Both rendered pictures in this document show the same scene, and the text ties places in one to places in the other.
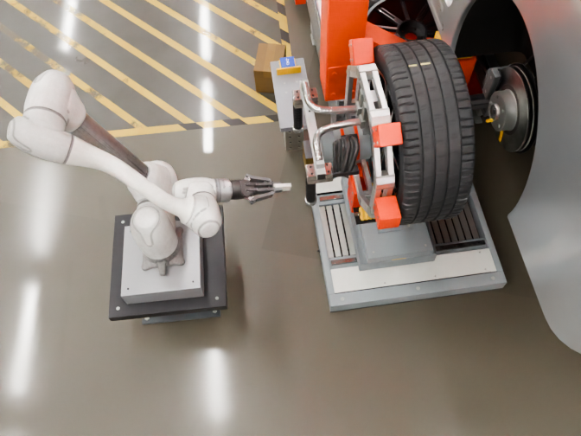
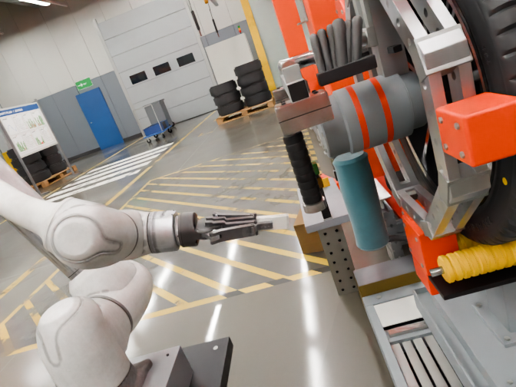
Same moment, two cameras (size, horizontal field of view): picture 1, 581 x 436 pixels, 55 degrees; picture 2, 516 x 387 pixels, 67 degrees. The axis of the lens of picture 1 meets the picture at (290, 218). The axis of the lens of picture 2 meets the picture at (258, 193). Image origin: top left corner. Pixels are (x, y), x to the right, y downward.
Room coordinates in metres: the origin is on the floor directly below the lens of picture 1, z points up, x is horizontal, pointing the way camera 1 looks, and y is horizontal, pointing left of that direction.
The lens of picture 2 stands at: (0.40, -0.13, 1.03)
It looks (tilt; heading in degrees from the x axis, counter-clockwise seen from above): 18 degrees down; 12
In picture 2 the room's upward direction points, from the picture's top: 20 degrees counter-clockwise
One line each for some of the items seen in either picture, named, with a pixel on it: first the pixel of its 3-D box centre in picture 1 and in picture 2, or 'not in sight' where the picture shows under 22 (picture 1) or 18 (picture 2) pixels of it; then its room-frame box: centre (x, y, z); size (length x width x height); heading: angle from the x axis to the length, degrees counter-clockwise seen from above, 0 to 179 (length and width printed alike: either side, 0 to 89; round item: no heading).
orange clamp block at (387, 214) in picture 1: (386, 212); (479, 127); (0.94, -0.33, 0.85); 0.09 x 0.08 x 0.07; 4
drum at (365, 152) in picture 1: (347, 142); (366, 114); (1.25, -0.23, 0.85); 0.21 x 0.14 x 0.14; 94
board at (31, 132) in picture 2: not in sight; (38, 145); (8.35, 5.87, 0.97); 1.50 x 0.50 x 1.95; 2
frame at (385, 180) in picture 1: (367, 139); (399, 104); (1.26, -0.30, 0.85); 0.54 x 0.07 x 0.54; 4
